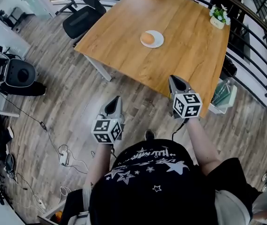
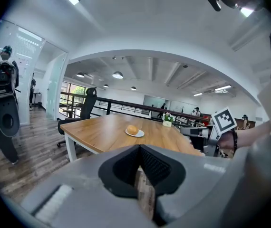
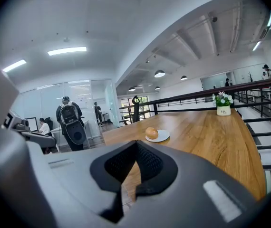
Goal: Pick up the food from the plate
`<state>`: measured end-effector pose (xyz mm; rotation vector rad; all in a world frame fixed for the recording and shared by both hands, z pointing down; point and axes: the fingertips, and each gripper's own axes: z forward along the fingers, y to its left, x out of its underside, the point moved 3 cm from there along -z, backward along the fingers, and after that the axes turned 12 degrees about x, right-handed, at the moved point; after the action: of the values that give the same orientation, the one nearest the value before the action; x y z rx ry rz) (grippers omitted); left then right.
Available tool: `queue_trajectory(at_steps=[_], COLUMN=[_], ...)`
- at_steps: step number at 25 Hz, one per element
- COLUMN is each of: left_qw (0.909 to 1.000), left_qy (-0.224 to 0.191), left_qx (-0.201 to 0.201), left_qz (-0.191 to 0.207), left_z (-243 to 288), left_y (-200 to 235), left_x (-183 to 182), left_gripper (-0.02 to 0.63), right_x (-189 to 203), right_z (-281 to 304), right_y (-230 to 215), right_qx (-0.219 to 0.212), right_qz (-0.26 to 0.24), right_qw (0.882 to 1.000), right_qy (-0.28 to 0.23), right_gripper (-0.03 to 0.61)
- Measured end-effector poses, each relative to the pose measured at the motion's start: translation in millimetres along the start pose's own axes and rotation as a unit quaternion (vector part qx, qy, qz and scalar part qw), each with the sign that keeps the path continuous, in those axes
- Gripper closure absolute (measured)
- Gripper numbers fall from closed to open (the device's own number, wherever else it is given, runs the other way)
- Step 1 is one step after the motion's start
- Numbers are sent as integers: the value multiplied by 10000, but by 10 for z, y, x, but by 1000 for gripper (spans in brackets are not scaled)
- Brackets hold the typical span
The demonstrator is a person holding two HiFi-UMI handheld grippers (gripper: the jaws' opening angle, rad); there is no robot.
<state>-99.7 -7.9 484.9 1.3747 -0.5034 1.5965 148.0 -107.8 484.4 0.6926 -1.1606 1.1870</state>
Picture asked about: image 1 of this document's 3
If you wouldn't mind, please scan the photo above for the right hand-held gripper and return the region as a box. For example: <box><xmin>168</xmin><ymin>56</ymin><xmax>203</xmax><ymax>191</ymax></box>
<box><xmin>168</xmin><ymin>75</ymin><xmax>203</xmax><ymax>120</ymax></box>

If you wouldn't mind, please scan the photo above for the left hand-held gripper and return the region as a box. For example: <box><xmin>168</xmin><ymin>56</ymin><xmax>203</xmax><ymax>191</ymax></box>
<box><xmin>90</xmin><ymin>95</ymin><xmax>126</xmax><ymax>145</ymax></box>

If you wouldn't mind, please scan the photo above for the white round plate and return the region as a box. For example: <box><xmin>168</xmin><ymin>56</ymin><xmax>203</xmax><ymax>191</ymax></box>
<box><xmin>140</xmin><ymin>30</ymin><xmax>165</xmax><ymax>49</ymax></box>

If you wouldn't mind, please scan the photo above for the round orange food bun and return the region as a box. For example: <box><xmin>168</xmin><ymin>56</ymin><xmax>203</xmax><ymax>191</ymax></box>
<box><xmin>141</xmin><ymin>31</ymin><xmax>155</xmax><ymax>45</ymax></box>

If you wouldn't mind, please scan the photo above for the person's left forearm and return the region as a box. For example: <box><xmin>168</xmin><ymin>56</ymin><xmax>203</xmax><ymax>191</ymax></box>
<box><xmin>84</xmin><ymin>143</ymin><xmax>113</xmax><ymax>188</ymax></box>

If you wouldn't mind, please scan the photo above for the person's right forearm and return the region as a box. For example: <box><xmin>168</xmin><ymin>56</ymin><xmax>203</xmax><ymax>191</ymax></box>
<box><xmin>185</xmin><ymin>117</ymin><xmax>223</xmax><ymax>176</ymax></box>

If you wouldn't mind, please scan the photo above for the green glass storage box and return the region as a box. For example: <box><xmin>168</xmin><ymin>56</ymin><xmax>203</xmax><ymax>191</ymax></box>
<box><xmin>208</xmin><ymin>77</ymin><xmax>238</xmax><ymax>115</ymax></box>

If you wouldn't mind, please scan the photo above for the person's black shoe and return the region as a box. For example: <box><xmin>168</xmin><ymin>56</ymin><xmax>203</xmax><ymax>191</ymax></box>
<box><xmin>144</xmin><ymin>129</ymin><xmax>156</xmax><ymax>142</ymax></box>

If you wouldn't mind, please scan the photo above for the white power strip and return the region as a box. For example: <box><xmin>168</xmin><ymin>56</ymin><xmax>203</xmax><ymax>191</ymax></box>
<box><xmin>58</xmin><ymin>149</ymin><xmax>70</xmax><ymax>166</ymax></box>

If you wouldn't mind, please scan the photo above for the black bag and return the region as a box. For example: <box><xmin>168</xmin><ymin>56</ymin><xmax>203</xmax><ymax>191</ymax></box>
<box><xmin>221</xmin><ymin>55</ymin><xmax>238</xmax><ymax>79</ymax></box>

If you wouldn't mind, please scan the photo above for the white table leg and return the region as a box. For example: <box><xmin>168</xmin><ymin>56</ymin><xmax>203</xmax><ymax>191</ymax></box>
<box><xmin>83</xmin><ymin>54</ymin><xmax>113</xmax><ymax>83</ymax></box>

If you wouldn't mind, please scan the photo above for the person's black star-print shirt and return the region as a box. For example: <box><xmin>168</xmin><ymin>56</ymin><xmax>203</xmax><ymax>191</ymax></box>
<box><xmin>60</xmin><ymin>138</ymin><xmax>262</xmax><ymax>225</ymax></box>

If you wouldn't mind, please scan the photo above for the black metal railing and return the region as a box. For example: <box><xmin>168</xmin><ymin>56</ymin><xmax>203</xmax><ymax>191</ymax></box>
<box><xmin>189</xmin><ymin>0</ymin><xmax>267</xmax><ymax>98</ymax></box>

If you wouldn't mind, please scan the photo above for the white potted flower plant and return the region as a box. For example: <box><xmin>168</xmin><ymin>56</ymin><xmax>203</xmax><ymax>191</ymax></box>
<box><xmin>208</xmin><ymin>4</ymin><xmax>231</xmax><ymax>30</ymax></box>

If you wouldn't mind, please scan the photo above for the open black equipment case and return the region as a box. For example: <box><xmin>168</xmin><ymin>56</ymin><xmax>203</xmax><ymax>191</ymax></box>
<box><xmin>0</xmin><ymin>44</ymin><xmax>47</xmax><ymax>97</ymax></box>

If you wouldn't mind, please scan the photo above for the black office chair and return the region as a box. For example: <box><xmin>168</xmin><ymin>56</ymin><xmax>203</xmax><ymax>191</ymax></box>
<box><xmin>54</xmin><ymin>0</ymin><xmax>113</xmax><ymax>40</ymax></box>

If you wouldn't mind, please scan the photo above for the white desk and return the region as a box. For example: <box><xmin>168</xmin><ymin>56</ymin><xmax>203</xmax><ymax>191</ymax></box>
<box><xmin>0</xmin><ymin>7</ymin><xmax>31</xmax><ymax>58</ymax></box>

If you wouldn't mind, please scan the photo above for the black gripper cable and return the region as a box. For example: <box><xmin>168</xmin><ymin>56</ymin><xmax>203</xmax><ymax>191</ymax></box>
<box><xmin>171</xmin><ymin>119</ymin><xmax>187</xmax><ymax>141</ymax></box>

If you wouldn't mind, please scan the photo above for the black floor cable with adapter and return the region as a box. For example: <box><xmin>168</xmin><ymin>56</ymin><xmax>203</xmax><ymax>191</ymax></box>
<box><xmin>0</xmin><ymin>91</ymin><xmax>63</xmax><ymax>155</ymax></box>

